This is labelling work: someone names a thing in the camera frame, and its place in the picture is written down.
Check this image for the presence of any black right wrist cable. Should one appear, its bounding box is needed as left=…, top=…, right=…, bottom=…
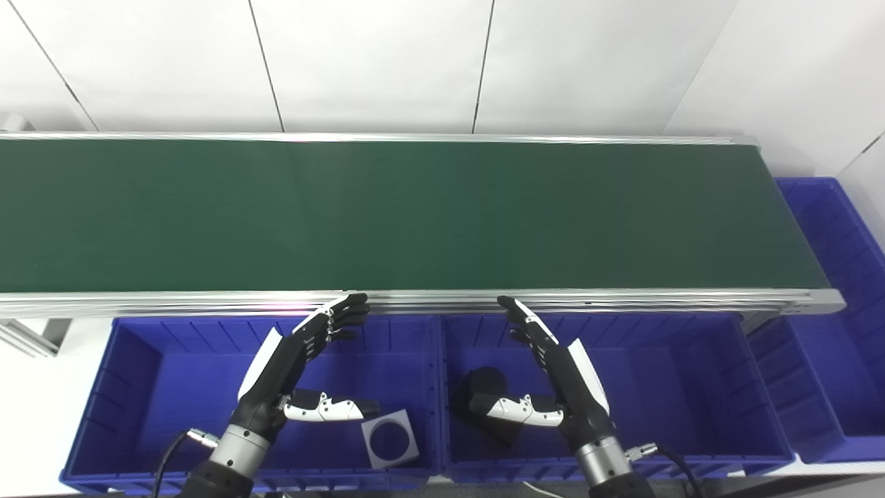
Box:
left=626, top=443, right=706, bottom=498

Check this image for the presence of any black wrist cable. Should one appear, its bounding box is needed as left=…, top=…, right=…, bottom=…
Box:
left=626, top=443, right=706, bottom=498
left=151, top=428, right=221, bottom=498

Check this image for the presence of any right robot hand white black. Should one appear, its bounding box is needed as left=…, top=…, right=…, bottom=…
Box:
left=469, top=295, right=617, bottom=449

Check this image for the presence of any green conveyor belt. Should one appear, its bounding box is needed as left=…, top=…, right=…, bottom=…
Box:
left=0, top=138, right=830, bottom=295
left=0, top=131, right=846, bottom=321

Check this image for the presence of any white square part round hole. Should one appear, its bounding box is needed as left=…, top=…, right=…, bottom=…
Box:
left=361, top=409, right=420, bottom=470

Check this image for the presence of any black part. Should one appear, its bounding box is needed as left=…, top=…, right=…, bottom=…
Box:
left=453, top=367, right=526, bottom=445

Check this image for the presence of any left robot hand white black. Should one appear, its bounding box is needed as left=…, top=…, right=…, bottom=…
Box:
left=228, top=293, right=382, bottom=443

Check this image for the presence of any blue plastic bin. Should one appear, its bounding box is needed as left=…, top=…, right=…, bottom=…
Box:
left=59, top=315, right=444, bottom=494
left=747, top=177, right=885, bottom=465
left=437, top=313, right=796, bottom=485

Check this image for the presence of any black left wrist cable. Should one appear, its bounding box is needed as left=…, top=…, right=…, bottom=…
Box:
left=151, top=428, right=221, bottom=498

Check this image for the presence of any aluminium conveyor leg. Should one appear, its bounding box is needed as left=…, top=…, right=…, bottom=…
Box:
left=0, top=318, right=73, bottom=358

